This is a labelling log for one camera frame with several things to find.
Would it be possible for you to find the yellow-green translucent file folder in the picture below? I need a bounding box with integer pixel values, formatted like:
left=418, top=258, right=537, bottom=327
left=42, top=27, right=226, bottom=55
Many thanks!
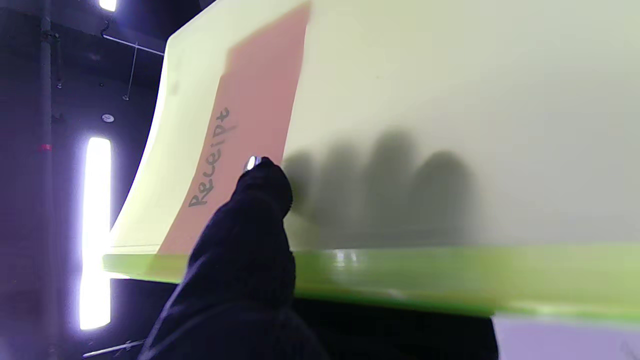
left=107, top=0, right=640, bottom=256

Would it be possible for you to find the pink paper receipt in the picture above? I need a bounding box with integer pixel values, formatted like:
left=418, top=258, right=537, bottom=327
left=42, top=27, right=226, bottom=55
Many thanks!
left=157, top=1, right=312, bottom=256

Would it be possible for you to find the white tube ceiling light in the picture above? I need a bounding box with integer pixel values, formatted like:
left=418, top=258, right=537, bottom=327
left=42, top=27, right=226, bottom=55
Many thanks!
left=79, top=136, right=113, bottom=332

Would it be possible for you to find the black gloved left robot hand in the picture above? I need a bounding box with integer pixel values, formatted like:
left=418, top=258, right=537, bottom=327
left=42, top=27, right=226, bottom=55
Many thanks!
left=137, top=156, right=501, bottom=360

